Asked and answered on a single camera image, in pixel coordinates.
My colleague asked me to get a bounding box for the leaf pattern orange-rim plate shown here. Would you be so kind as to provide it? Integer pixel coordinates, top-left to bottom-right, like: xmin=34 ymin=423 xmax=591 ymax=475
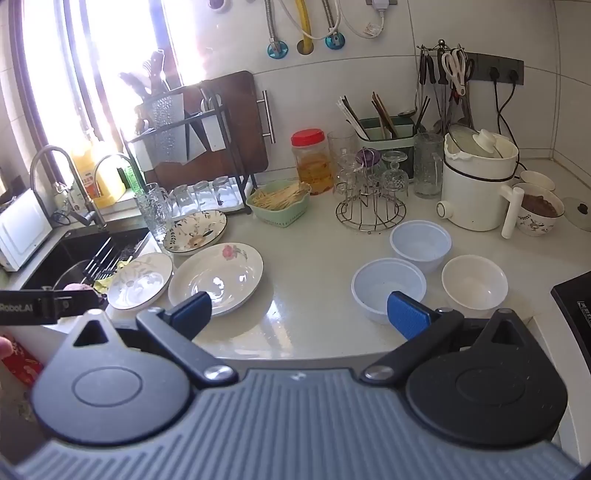
xmin=107 ymin=253 xmax=173 ymax=311

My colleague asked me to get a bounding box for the translucent plastic bowl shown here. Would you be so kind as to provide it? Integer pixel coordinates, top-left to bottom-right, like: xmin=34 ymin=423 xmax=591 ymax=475
xmin=390 ymin=220 xmax=453 ymax=274
xmin=351 ymin=258 xmax=427 ymax=325

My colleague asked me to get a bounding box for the white ceramic bowl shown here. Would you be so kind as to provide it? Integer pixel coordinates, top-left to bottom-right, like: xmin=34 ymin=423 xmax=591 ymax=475
xmin=441 ymin=255 xmax=509 ymax=313

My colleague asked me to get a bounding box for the pink rose white plate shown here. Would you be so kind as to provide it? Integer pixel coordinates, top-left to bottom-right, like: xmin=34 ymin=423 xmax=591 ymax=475
xmin=168 ymin=243 xmax=264 ymax=317

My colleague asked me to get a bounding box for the deer pattern ceramic plate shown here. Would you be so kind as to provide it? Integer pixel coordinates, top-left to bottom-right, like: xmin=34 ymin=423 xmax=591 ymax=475
xmin=163 ymin=210 xmax=228 ymax=256

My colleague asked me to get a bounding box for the chrome kitchen faucet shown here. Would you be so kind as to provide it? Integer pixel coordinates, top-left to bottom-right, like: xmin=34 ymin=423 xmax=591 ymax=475
xmin=29 ymin=144 xmax=147 ymax=232

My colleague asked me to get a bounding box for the person's left hand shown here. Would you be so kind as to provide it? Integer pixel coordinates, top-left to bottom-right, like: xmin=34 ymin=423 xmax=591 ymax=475
xmin=0 ymin=336 xmax=14 ymax=360

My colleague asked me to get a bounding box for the white box by sink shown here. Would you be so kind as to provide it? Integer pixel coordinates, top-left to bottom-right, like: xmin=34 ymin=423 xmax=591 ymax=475
xmin=0 ymin=189 xmax=52 ymax=272

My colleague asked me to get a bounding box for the upturned drinking glass left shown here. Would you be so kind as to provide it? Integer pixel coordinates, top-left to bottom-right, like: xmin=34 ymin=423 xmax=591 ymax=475
xmin=170 ymin=185 xmax=195 ymax=216

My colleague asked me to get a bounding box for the upturned drinking glass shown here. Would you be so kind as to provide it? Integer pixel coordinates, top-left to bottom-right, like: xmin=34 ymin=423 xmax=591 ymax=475
xmin=212 ymin=176 xmax=238 ymax=208
xmin=170 ymin=185 xmax=195 ymax=216
xmin=191 ymin=181 xmax=217 ymax=211

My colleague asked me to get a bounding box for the tall textured glass mug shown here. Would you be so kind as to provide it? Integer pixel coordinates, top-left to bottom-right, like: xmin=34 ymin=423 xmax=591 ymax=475
xmin=135 ymin=182 xmax=172 ymax=244

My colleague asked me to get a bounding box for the upturned drinking glass middle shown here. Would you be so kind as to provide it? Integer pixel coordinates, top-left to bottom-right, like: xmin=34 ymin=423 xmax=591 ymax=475
xmin=191 ymin=181 xmax=217 ymax=211

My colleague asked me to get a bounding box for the upturned drinking glass right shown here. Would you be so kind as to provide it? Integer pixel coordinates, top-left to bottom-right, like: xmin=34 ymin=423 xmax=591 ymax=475
xmin=212 ymin=176 xmax=238 ymax=208

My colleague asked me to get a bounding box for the black induction cooktop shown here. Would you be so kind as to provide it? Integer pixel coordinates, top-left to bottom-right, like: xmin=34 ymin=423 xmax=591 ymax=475
xmin=551 ymin=272 xmax=591 ymax=370

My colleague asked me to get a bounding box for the orange juice bottle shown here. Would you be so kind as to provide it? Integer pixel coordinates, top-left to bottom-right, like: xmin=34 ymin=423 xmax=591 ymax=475
xmin=72 ymin=135 xmax=126 ymax=209

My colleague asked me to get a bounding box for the green basket of enoki mushrooms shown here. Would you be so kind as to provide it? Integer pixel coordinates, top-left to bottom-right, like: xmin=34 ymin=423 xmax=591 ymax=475
xmin=246 ymin=180 xmax=311 ymax=228

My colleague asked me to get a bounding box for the floral bowl with brown food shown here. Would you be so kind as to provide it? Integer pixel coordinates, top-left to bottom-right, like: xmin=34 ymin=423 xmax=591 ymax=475
xmin=516 ymin=183 xmax=565 ymax=237

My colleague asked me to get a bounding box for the white electric cooking pot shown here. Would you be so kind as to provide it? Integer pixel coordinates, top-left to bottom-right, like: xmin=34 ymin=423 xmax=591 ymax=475
xmin=437 ymin=124 xmax=525 ymax=239

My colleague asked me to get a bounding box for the textured glass pitcher mug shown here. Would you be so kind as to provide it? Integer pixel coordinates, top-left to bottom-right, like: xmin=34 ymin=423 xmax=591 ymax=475
xmin=414 ymin=132 xmax=444 ymax=199

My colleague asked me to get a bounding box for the small white bowl behind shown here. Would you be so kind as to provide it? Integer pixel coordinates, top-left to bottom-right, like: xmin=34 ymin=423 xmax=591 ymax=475
xmin=520 ymin=170 xmax=556 ymax=192

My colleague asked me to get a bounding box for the dark wooden cutting board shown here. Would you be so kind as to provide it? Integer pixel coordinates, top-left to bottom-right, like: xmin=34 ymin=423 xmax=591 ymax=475
xmin=146 ymin=70 xmax=269 ymax=190

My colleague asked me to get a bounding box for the clear tall glass jar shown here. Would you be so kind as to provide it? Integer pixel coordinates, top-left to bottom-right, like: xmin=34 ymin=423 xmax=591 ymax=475
xmin=327 ymin=125 xmax=358 ymax=183

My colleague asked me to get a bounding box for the glass pot lid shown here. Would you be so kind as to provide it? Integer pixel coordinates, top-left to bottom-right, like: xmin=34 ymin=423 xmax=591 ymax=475
xmin=562 ymin=197 xmax=591 ymax=232

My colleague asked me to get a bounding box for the green utensil holder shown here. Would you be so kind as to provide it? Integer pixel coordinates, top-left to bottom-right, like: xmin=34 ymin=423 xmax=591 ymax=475
xmin=358 ymin=116 xmax=415 ymax=151

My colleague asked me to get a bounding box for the red lid plastic jar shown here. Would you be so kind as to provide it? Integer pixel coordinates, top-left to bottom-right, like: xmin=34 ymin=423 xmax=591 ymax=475
xmin=290 ymin=128 xmax=334 ymax=195

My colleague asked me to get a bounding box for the black metal dish rack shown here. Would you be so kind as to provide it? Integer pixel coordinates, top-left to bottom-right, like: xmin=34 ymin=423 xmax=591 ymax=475
xmin=123 ymin=86 xmax=256 ymax=214

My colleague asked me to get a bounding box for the hanging utensil rack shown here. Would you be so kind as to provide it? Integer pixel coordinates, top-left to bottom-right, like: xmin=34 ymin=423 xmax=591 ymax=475
xmin=414 ymin=39 xmax=476 ymax=135

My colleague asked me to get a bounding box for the wire glass drying rack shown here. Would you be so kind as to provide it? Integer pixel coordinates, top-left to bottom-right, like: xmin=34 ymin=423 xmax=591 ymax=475
xmin=332 ymin=148 xmax=408 ymax=233

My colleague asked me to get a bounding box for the black wall power outlet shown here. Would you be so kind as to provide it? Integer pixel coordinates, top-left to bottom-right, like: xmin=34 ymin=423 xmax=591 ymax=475
xmin=467 ymin=52 xmax=525 ymax=85

